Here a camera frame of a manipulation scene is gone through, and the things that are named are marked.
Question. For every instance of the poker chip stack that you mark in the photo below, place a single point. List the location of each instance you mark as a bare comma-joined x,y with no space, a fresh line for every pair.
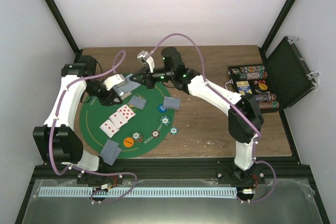
137,136
165,120

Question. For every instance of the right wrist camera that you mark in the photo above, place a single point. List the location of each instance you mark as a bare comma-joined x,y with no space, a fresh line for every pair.
146,60

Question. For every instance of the red poker chip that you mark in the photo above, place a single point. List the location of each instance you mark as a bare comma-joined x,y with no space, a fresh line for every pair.
155,133

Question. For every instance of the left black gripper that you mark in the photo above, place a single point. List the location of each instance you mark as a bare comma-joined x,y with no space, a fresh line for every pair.
110,96

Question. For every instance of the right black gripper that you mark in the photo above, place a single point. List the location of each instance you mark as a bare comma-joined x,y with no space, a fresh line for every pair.
147,80

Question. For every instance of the blue small blind button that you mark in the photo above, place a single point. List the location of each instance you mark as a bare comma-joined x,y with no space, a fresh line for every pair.
161,109

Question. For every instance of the orange big blind button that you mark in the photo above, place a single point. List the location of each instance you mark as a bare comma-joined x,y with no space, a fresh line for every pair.
128,142

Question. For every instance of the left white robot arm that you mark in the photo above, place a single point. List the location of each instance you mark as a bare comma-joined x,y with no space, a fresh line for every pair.
56,140

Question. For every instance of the blue checkered playing card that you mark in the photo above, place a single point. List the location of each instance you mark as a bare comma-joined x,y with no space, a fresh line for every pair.
113,157

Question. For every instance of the light blue slotted strip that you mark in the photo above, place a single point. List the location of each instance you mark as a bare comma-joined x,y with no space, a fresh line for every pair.
141,192

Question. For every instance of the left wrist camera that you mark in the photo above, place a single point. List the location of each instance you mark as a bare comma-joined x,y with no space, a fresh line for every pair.
114,80

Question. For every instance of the face-up diamonds playing card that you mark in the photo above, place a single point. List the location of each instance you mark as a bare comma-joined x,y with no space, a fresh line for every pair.
109,128

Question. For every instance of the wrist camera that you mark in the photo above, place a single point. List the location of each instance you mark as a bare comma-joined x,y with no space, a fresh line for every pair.
146,60
114,80

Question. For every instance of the blue playing card deck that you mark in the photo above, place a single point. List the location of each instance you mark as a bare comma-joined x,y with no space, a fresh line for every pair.
127,86

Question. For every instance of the single teal poker chip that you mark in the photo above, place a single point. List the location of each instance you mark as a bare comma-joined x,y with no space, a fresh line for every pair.
173,130

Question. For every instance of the green round poker mat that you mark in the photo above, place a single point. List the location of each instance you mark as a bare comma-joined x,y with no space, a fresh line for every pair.
92,114

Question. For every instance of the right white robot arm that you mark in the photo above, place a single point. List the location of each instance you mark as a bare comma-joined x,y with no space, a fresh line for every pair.
244,116

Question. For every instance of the black poker case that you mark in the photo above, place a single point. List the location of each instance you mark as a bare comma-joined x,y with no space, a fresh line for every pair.
280,81

